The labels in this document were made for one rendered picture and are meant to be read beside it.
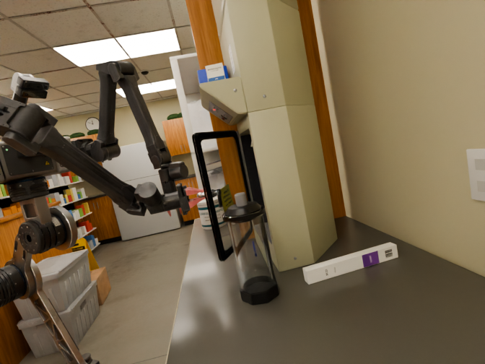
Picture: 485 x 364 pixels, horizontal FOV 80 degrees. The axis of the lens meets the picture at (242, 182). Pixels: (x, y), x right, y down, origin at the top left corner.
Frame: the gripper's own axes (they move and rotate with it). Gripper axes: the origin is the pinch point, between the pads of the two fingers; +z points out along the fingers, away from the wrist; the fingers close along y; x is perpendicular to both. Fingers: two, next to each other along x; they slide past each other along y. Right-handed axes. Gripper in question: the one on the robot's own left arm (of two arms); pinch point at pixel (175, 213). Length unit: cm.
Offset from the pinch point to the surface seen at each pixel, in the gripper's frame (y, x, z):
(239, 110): 31, -45, -32
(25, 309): -147, 109, 66
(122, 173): -148, 442, -22
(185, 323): 5, -59, 16
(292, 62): 50, -39, -43
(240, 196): 25, -56, -10
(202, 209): 10.2, 22.2, 5.2
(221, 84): 27, -45, -39
